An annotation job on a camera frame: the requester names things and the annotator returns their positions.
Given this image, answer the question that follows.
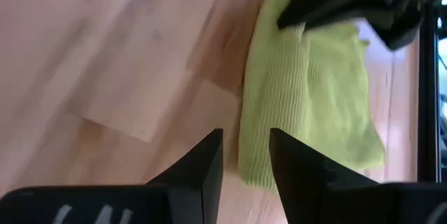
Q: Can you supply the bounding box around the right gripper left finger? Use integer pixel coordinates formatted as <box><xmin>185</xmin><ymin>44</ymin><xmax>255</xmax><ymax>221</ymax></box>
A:
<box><xmin>0</xmin><ymin>128</ymin><xmax>224</xmax><ymax>224</ymax></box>

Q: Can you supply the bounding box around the black metal table frame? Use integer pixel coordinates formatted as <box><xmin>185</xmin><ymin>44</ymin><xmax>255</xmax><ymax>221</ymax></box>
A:
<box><xmin>418</xmin><ymin>3</ymin><xmax>440</xmax><ymax>183</ymax></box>

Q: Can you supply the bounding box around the lime green microfiber towel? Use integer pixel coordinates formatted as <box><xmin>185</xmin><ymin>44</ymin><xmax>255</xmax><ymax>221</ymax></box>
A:
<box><xmin>237</xmin><ymin>0</ymin><xmax>387</xmax><ymax>192</ymax></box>

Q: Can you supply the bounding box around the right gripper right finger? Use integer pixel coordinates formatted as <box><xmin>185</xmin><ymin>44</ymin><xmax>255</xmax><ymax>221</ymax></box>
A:
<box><xmin>268</xmin><ymin>127</ymin><xmax>447</xmax><ymax>224</ymax></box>

